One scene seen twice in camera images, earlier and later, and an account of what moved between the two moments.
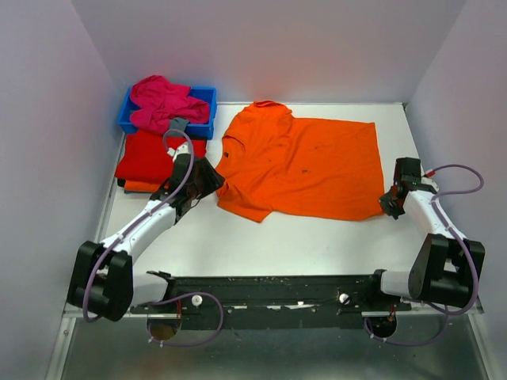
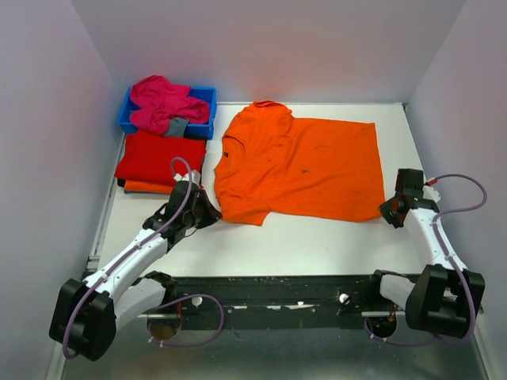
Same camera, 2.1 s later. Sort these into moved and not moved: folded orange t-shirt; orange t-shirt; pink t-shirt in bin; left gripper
Moved: left gripper
Not moved: pink t-shirt in bin; folded orange t-shirt; orange t-shirt
